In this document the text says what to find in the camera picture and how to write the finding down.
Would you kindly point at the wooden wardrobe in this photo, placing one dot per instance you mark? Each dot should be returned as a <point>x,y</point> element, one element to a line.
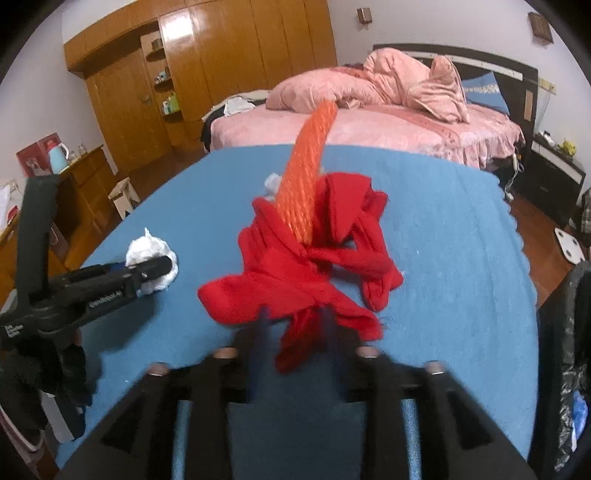
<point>221,55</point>

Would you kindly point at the red box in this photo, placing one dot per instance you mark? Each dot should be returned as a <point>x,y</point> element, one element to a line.
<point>34,154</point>

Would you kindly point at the red cloth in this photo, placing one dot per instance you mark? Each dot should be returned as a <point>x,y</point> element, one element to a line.
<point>277,272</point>

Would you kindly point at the wall socket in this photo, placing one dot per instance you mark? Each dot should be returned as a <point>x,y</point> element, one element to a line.
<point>546,85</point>

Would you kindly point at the large wall lamp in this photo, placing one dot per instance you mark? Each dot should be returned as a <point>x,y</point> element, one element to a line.
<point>541,27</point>

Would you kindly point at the blue tablecloth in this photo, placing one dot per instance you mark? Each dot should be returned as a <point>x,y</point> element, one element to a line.
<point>461,277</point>

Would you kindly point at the small wooden stool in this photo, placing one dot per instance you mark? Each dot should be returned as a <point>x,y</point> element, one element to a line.
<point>124,198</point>

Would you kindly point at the blue plastic bag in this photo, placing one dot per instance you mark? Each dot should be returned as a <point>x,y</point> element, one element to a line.
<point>578,415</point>

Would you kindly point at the white bathroom scale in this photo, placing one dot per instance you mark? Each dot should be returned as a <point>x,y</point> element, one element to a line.
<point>571,247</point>

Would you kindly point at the beige clothes pile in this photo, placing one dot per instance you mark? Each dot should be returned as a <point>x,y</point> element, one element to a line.
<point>238,106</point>

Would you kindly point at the yellow plush toy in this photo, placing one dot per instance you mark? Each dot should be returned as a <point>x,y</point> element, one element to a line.
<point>568,146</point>

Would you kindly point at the long orange foam net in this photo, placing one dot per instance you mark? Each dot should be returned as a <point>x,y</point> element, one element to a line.
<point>304,175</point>

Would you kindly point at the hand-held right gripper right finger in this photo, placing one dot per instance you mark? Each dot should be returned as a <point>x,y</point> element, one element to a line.
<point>369,374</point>

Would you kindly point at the blue electric kettle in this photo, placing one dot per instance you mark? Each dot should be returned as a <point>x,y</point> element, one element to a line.
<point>58,159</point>

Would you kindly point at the white remote control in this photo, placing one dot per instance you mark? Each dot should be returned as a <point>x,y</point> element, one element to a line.
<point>545,138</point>

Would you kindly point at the green bottle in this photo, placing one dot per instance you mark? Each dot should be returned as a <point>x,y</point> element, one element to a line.
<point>171,105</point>

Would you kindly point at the large blue pillow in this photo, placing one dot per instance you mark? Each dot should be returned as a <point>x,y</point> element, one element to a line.
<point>485,90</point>

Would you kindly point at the low wooden cabinet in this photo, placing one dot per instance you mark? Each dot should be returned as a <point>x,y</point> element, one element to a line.
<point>87,180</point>

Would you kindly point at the black bag-lined trash bin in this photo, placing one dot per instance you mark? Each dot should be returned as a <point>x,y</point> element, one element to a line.
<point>563,323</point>

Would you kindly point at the pink duvet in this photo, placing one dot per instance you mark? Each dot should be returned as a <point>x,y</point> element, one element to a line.
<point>323,90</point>

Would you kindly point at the pink bedspread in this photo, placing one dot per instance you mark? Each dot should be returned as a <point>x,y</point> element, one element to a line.
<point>392,134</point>

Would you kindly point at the dark nightstand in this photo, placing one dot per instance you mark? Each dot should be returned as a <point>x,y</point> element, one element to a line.
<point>549,180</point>

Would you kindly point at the person's left hand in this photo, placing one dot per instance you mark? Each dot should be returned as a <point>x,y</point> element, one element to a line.
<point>69,369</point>

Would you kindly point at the dark wooden bed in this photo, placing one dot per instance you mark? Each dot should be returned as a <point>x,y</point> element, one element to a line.
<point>517,69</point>

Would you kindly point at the small wall lamp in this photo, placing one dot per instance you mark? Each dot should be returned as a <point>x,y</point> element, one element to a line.
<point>364,14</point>

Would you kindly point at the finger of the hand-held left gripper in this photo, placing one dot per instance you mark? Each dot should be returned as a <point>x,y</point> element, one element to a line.
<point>118,266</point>
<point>147,268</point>

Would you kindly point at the white tissue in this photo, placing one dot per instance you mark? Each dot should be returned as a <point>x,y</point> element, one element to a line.
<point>147,247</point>
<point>272,182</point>

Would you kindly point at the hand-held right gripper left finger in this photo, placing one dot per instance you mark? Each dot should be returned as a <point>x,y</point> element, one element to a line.
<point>240,369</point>

